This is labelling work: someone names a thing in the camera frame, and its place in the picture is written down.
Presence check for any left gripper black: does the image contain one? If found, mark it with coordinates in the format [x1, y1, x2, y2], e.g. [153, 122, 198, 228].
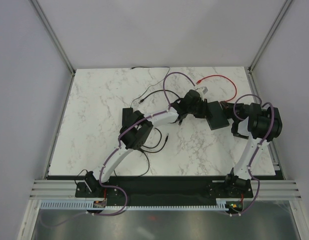
[187, 100, 212, 120]

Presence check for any black network switch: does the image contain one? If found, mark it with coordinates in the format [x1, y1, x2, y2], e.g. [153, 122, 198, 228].
[206, 101, 230, 131]

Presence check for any red ethernet cable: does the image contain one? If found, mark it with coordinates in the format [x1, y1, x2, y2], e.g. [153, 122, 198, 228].
[195, 74, 238, 103]

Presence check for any black power adapter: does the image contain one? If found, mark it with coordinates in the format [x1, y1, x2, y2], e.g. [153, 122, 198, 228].
[121, 107, 134, 127]

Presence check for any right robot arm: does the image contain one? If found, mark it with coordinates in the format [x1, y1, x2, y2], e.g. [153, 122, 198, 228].
[221, 102, 283, 197]

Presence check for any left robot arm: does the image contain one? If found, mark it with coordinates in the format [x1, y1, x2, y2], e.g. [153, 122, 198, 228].
[77, 87, 211, 197]

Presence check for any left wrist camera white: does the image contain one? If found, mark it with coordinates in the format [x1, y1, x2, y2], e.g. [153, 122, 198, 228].
[195, 86, 208, 96]

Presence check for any white cable duct rail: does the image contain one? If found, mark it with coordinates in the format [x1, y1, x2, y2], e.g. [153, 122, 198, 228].
[40, 198, 227, 211]

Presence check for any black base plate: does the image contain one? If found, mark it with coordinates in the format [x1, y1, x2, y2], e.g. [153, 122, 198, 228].
[75, 176, 254, 207]

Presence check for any aluminium frame rail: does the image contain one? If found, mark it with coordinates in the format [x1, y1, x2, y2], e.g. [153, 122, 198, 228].
[29, 180, 77, 200]

